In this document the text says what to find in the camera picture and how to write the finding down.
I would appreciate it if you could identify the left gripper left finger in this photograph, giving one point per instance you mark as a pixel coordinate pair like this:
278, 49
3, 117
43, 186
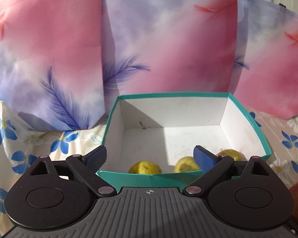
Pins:
84, 168

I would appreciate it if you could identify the yellow-green guava right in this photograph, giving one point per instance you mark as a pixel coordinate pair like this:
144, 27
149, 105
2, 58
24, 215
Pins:
236, 155

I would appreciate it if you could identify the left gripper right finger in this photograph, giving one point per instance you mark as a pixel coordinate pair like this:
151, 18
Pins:
214, 168

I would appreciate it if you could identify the yellow-green guava middle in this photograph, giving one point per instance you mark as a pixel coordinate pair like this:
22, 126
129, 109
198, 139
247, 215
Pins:
186, 164

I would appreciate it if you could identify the middle feather tote bag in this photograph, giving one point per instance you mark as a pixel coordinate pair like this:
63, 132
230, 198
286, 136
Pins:
155, 46

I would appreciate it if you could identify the right feather tote bag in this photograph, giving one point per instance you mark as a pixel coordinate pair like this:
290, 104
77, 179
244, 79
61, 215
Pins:
265, 72

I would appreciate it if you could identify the floral bed sheet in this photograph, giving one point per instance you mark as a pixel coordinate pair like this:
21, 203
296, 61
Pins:
20, 146

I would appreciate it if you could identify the teal cardboard box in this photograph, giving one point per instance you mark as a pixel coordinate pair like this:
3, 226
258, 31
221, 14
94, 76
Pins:
164, 127

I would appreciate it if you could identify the left feather tote bag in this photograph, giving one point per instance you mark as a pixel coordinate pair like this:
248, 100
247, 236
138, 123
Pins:
50, 62

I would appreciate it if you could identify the feather tote bag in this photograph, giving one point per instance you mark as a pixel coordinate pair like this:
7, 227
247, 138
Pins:
265, 72
155, 46
50, 62

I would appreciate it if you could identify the yellow-green guava left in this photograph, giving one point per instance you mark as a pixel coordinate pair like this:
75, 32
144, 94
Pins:
145, 167

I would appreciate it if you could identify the yellow-green guava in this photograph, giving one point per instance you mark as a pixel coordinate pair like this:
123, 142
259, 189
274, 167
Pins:
145, 167
186, 164
236, 155

